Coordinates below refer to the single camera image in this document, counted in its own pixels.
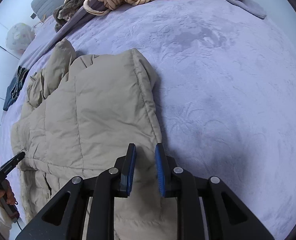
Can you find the purple bed blanket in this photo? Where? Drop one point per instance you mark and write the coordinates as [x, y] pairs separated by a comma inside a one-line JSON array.
[[225, 94]]

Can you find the person's left hand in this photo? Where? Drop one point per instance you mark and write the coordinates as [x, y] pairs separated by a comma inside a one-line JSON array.
[[9, 193]]

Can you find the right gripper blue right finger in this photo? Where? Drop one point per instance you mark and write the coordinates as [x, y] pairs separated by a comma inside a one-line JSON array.
[[164, 168]]

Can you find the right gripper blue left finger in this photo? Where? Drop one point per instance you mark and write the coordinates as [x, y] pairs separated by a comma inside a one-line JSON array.
[[126, 166]]

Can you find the beige puffer jacket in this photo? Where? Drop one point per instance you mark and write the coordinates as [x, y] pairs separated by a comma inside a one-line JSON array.
[[80, 114]]

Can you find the folded dark blue jeans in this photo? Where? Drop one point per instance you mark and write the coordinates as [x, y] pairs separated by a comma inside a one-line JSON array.
[[15, 87]]

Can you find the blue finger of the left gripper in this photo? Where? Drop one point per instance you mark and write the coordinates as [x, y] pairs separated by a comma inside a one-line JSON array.
[[12, 163]]

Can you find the brown fuzzy garment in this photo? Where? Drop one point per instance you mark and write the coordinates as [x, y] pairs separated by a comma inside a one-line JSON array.
[[65, 12]]

